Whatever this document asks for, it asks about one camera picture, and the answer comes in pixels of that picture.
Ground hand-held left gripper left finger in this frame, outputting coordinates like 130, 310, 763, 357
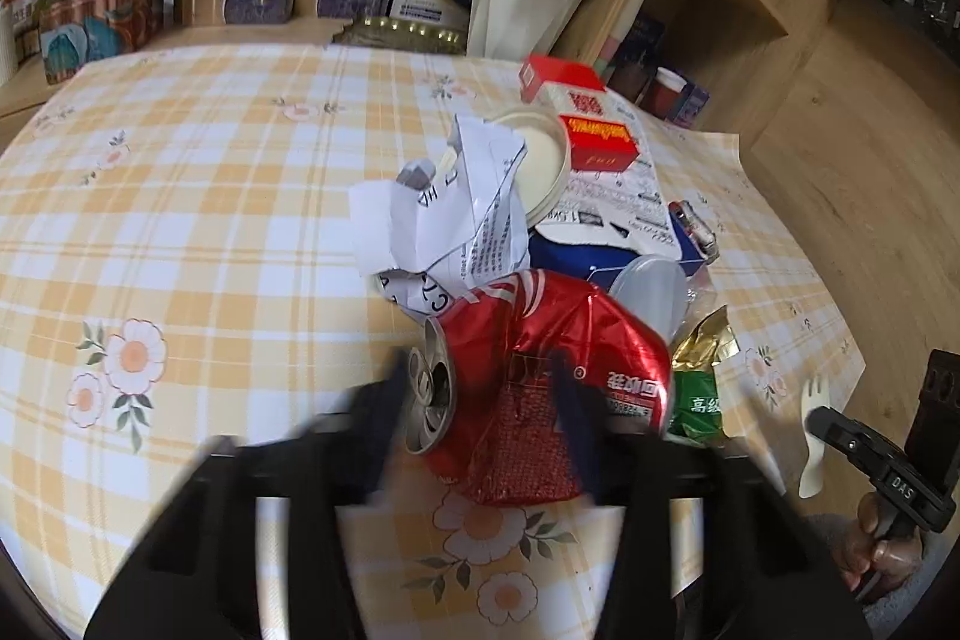
82, 347, 412, 640

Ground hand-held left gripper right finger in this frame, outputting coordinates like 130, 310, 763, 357
551, 371, 875, 640

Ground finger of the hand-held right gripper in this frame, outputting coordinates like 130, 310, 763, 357
904, 349, 960, 483

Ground crushed red drink can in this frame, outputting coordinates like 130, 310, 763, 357
405, 269, 676, 507

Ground white plastic spork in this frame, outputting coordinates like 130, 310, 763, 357
797, 374, 832, 498

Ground green and gold packet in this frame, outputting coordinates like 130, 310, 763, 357
666, 304, 743, 447

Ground clear plastic wrapper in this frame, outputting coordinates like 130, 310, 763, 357
606, 254, 689, 348

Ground blue cardboard box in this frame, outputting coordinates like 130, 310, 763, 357
527, 197, 710, 296

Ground white printed paper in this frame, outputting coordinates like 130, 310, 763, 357
349, 113, 531, 316

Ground blue lighter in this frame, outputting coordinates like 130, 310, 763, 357
670, 200, 721, 264

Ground white printed sheet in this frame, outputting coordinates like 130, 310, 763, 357
536, 111, 685, 259

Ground round cream plastic lid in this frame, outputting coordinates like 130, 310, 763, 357
442, 107, 571, 229

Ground white and red cigarette pack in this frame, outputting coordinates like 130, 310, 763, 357
520, 55, 635, 120

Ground person's right hand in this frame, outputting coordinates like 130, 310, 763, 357
835, 492, 925, 594

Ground yellow checked floral tablecloth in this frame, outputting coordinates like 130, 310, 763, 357
0, 21, 871, 640

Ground small blue and purple box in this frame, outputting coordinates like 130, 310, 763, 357
679, 83, 712, 125

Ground red paper cup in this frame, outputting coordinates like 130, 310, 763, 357
652, 66, 689, 116

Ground dark printed box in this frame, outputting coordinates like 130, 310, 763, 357
611, 14, 668, 94

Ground gold decorative tray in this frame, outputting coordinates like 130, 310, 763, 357
332, 14, 470, 58

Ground stack of pastel cups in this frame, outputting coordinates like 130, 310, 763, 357
600, 0, 650, 79

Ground white faceted vase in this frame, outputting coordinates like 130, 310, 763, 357
466, 0, 590, 58

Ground wooden sideboard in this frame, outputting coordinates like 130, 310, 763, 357
0, 14, 361, 120

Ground corrugated planter with teal print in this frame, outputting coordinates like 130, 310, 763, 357
37, 0, 162, 86

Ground white ribbed vase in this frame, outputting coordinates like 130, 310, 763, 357
0, 6, 17, 86

